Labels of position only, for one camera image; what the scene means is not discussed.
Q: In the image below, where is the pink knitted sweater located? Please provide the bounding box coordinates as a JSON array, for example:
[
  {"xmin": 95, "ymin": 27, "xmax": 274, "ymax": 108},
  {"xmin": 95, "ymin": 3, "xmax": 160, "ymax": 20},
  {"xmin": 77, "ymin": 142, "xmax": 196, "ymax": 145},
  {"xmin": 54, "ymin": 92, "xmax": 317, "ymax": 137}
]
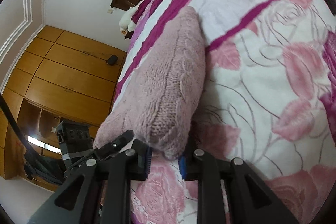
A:
[{"xmin": 93, "ymin": 6, "xmax": 206, "ymax": 160}]

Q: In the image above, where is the black chair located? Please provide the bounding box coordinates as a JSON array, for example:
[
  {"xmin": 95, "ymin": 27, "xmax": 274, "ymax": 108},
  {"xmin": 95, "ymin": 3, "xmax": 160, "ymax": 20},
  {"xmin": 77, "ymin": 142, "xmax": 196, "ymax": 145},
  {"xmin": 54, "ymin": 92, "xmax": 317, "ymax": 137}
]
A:
[{"xmin": 23, "ymin": 151, "xmax": 66, "ymax": 185}]

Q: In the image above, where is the wooden wardrobe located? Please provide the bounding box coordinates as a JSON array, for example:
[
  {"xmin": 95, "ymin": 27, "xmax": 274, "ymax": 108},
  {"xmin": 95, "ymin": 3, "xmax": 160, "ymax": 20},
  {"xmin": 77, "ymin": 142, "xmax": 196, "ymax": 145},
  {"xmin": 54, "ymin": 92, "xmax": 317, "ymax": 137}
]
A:
[{"xmin": 0, "ymin": 25, "xmax": 127, "ymax": 180}]

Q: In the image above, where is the small black bag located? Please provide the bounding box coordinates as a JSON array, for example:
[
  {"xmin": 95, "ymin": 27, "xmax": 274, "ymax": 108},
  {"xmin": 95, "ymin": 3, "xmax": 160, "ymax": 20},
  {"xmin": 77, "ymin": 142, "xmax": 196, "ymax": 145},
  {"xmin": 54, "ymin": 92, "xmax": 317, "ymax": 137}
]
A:
[{"xmin": 106, "ymin": 55, "xmax": 118, "ymax": 66}]

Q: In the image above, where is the white plush toy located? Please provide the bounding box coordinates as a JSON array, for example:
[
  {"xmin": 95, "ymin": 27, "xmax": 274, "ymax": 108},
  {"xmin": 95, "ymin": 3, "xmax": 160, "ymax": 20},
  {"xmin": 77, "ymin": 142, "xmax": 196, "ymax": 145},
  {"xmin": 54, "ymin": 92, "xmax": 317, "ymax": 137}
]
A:
[{"xmin": 119, "ymin": 1, "xmax": 143, "ymax": 34}]

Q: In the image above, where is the floral and striped bed cover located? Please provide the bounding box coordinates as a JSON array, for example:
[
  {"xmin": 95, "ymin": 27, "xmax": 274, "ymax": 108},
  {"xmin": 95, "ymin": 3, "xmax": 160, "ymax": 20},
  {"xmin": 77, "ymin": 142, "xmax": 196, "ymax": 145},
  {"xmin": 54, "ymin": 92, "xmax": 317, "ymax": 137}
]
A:
[{"xmin": 114, "ymin": 0, "xmax": 335, "ymax": 223}]

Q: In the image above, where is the black cable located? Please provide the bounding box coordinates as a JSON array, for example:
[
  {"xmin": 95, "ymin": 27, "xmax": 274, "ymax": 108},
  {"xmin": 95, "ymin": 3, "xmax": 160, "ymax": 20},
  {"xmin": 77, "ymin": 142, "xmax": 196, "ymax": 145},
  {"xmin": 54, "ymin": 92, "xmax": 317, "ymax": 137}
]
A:
[{"xmin": 0, "ymin": 93, "xmax": 35, "ymax": 159}]

